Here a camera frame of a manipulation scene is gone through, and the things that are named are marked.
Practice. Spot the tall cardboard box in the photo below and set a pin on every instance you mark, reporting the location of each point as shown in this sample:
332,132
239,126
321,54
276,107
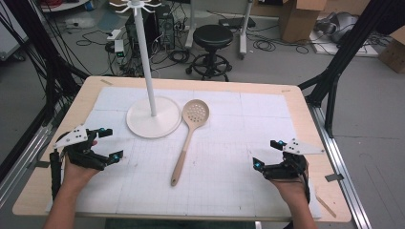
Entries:
299,22

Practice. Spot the flat black device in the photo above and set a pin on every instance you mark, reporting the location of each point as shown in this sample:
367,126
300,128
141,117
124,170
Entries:
237,22

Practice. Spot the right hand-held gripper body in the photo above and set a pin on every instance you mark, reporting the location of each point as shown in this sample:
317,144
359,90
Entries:
286,170

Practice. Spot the beige slotted spoon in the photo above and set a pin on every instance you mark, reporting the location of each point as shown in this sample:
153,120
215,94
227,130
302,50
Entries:
184,149

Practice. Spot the small cardboard box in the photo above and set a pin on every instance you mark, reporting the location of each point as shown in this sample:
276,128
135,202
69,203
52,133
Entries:
394,52

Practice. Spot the white power strip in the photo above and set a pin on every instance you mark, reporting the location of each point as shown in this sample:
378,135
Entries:
114,34

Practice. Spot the thin wooden stick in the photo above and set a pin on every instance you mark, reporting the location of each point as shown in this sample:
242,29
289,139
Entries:
326,206

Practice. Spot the person's left hand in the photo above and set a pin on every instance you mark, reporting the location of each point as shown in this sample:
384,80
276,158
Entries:
74,176

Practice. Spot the white flat board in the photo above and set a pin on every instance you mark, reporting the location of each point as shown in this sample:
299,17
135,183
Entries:
359,51

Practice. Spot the white grid mat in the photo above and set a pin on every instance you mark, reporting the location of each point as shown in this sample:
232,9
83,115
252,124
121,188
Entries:
223,178

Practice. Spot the black computer tower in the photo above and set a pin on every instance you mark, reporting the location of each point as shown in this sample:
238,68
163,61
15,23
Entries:
165,30

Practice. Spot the white stand leg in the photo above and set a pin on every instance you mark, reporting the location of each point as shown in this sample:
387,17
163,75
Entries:
244,31
191,28

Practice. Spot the black round stool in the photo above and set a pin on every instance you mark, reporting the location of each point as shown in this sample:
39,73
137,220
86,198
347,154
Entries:
212,35

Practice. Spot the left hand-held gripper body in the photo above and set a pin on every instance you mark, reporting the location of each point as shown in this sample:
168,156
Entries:
79,136

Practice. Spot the white box with display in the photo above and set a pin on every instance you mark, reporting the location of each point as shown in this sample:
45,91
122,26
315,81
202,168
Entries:
119,47

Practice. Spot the person's right hand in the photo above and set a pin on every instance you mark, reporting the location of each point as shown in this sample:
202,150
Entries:
293,191

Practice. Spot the aluminium rail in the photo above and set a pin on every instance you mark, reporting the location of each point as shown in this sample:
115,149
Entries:
347,184
22,165

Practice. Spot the grey tape piece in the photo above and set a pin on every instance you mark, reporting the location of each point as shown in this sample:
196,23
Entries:
334,177
43,164

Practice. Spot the white utensil stand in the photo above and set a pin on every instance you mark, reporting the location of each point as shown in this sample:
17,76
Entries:
153,124

